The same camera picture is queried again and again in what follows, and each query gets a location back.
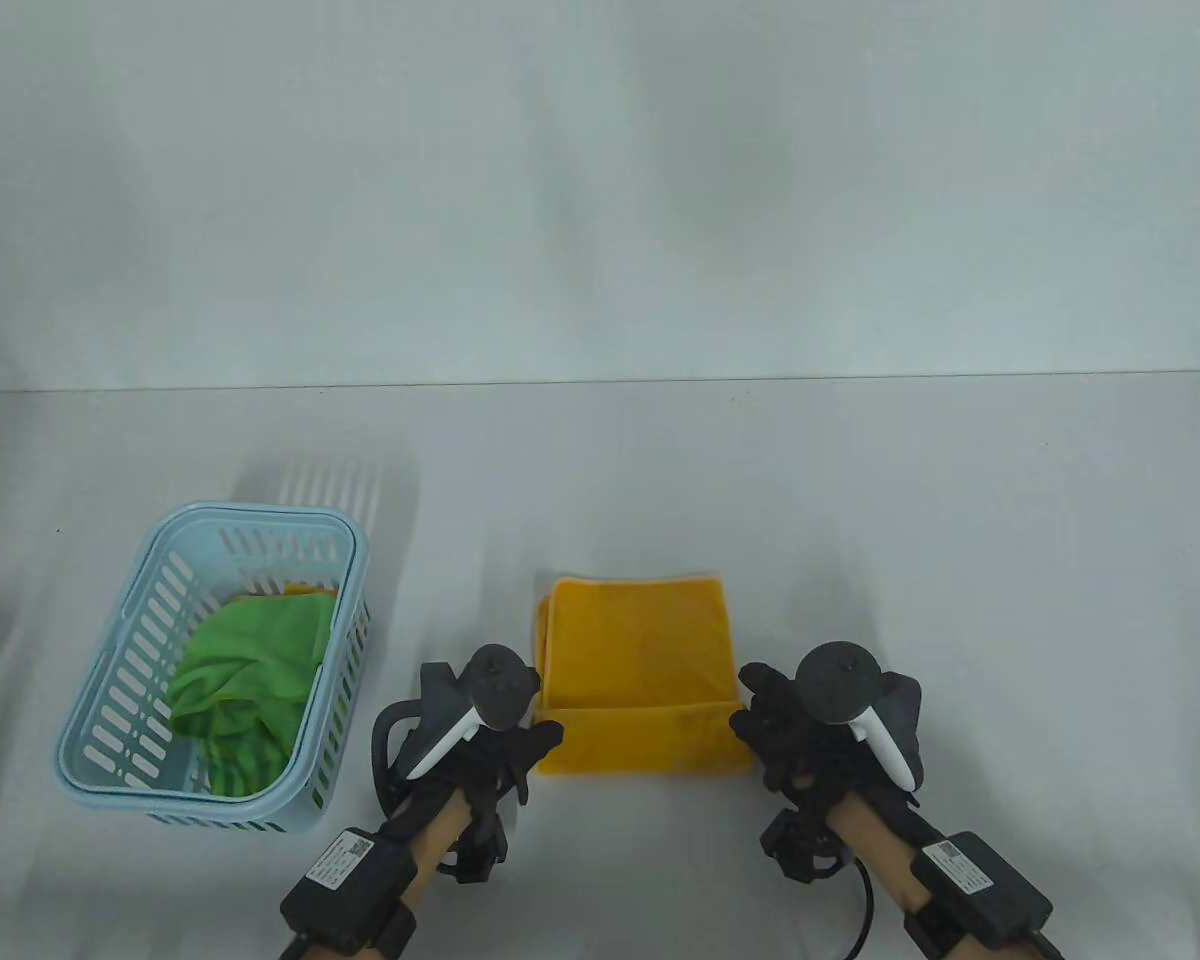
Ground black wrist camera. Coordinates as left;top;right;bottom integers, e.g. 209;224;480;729
443;813;510;887
759;807;848;884

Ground green crumpled towel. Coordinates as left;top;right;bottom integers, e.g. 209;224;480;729
164;591;337;801

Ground yellow square towel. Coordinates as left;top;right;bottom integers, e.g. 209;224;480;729
532;571;757;779

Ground black sensor box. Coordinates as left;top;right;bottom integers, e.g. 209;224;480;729
279;827;417;957
909;831;1055;948

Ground light blue plastic basket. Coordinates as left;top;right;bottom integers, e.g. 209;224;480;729
55;502;372;837

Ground person's left hand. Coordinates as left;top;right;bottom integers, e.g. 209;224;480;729
423;720;566;843

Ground person's right hand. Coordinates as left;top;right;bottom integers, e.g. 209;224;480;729
728;662;878;813

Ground black wrist strap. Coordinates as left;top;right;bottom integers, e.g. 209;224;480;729
358;903;420;960
904;908;973;960

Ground black and white controller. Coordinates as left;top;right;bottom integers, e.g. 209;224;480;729
398;644;544;783
794;639;925;792

